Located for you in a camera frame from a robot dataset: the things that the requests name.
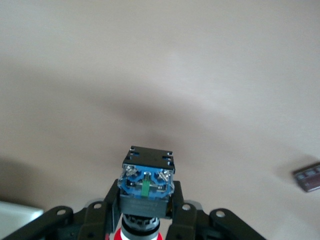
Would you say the maroon cylindrical capacitor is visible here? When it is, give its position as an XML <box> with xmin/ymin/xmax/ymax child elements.
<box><xmin>291</xmin><ymin>161</ymin><xmax>320</xmax><ymax>193</ymax></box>

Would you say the red push button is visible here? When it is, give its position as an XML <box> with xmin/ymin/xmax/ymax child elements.
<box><xmin>116</xmin><ymin>144</ymin><xmax>177</xmax><ymax>240</ymax></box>

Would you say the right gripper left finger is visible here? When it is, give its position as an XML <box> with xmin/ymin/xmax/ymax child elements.
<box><xmin>0</xmin><ymin>179</ymin><xmax>121</xmax><ymax>240</ymax></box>

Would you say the white drawer cabinet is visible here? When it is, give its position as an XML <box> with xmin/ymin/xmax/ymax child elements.
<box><xmin>0</xmin><ymin>200</ymin><xmax>45</xmax><ymax>236</ymax></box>

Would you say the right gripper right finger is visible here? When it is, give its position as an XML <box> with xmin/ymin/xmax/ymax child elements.
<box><xmin>166</xmin><ymin>179</ymin><xmax>266</xmax><ymax>240</ymax></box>

